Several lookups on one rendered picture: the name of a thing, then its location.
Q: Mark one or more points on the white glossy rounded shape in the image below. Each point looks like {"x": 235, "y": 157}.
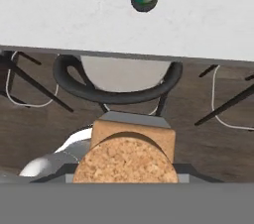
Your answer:
{"x": 61, "y": 158}

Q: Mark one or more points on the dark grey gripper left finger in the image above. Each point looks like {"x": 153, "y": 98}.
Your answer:
{"x": 59, "y": 174}

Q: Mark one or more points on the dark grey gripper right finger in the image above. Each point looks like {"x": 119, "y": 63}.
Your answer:
{"x": 191, "y": 173}

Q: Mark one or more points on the black chair with white seat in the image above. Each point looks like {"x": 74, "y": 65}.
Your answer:
{"x": 122, "y": 79}

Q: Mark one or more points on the cork brown round-topped block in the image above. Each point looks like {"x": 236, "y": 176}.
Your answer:
{"x": 125, "y": 160}

